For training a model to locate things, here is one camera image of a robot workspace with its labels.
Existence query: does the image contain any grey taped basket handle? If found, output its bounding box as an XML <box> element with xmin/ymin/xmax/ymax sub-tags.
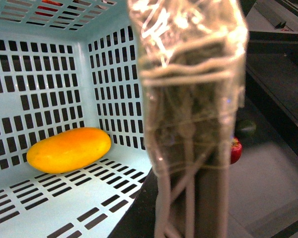
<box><xmin>127</xmin><ymin>0</ymin><xmax>248</xmax><ymax>238</ymax></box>

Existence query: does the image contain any yellow mango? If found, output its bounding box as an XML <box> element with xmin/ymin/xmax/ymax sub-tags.
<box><xmin>26</xmin><ymin>127</ymin><xmax>111</xmax><ymax>174</ymax></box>

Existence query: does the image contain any light blue plastic basket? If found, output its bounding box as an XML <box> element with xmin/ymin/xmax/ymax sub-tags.
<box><xmin>0</xmin><ymin>0</ymin><xmax>150</xmax><ymax>238</ymax></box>

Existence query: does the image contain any red pomegranate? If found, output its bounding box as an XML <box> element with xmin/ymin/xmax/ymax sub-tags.
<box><xmin>230</xmin><ymin>137</ymin><xmax>243</xmax><ymax>165</ymax></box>

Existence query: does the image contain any green avocado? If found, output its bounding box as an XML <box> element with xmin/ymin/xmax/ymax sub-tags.
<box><xmin>234</xmin><ymin>119</ymin><xmax>257</xmax><ymax>138</ymax></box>

